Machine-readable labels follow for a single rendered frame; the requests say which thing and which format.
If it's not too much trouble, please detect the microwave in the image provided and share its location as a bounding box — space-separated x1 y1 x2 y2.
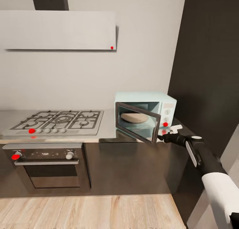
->
115 91 177 148

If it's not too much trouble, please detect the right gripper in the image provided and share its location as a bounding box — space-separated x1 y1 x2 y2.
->
158 132 180 144

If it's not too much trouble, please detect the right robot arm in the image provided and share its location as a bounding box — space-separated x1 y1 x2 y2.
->
158 125 239 229

